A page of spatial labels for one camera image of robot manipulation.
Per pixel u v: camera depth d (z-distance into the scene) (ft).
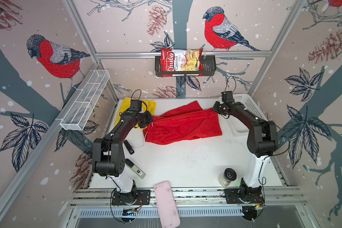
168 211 2.25
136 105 2.40
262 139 1.73
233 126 2.96
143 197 2.39
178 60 2.88
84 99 2.59
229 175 2.32
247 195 2.18
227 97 2.57
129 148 2.88
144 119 2.57
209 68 3.10
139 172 2.60
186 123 3.11
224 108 2.46
